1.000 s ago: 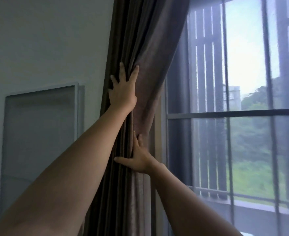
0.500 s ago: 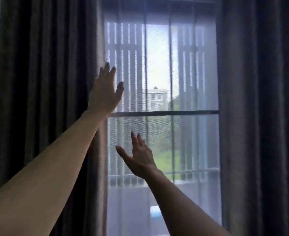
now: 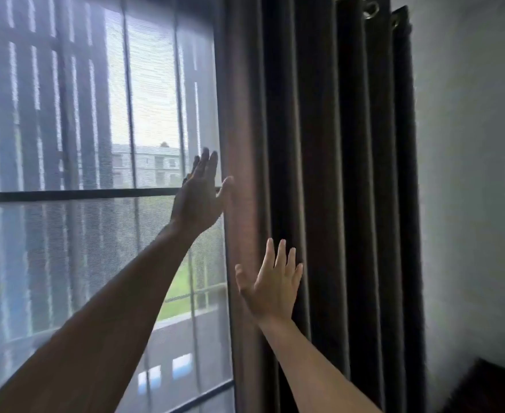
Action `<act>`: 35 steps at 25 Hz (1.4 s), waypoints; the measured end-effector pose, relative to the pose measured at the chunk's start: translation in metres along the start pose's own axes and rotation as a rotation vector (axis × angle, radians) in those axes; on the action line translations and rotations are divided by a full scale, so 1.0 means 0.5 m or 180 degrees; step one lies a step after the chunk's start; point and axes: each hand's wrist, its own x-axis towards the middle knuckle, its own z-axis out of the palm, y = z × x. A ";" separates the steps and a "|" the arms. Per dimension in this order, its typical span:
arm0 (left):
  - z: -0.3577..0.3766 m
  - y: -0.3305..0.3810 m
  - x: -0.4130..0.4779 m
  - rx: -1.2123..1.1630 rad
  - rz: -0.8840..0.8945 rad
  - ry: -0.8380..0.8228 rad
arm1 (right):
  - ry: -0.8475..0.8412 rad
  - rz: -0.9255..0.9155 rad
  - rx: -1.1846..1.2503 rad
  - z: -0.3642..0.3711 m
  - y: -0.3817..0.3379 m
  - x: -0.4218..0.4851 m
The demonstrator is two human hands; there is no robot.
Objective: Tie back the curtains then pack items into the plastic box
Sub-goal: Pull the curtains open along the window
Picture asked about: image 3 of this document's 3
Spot person's right hand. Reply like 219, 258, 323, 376
234, 238, 304, 326

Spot person's left hand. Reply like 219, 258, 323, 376
170, 147, 235, 242

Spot person's right forearm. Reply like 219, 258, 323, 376
258, 316, 383, 413

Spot person's left forearm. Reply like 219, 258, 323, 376
0, 223, 194, 413

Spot dark brown pleated curtain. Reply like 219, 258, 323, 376
212, 0, 428, 413

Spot white sheer window screen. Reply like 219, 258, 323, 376
0, 0, 236, 413

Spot dark wooden furniture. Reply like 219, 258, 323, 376
441, 358, 505, 413

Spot black window frame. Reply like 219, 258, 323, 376
0, 186, 224, 205

